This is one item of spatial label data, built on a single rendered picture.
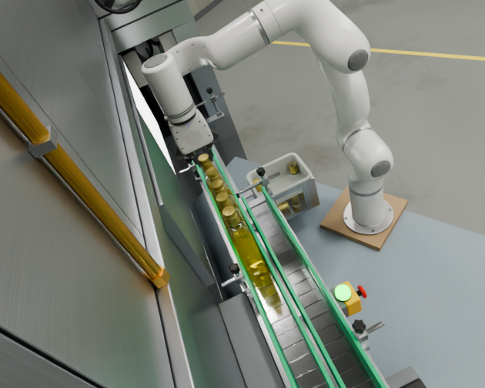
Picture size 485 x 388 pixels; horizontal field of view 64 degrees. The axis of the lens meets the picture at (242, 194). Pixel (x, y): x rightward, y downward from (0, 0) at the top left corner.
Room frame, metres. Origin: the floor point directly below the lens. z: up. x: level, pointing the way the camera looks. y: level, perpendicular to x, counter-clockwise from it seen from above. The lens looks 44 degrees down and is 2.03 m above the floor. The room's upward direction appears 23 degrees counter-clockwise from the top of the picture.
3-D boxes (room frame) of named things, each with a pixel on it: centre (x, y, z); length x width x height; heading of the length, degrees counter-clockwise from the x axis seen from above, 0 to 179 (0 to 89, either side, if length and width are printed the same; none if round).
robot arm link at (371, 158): (0.87, -0.42, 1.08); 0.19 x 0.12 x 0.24; 178
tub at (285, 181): (1.07, -0.15, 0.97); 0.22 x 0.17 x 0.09; 93
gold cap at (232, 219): (0.69, 0.05, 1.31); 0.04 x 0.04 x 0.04
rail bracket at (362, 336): (0.35, -0.15, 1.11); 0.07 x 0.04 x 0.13; 93
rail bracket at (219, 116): (1.59, -0.02, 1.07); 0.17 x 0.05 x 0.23; 93
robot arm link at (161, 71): (0.92, 0.06, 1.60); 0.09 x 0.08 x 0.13; 178
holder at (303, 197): (1.07, -0.13, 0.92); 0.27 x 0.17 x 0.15; 93
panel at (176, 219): (1.07, 0.21, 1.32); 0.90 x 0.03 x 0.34; 3
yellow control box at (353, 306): (0.53, -0.15, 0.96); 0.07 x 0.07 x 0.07; 3
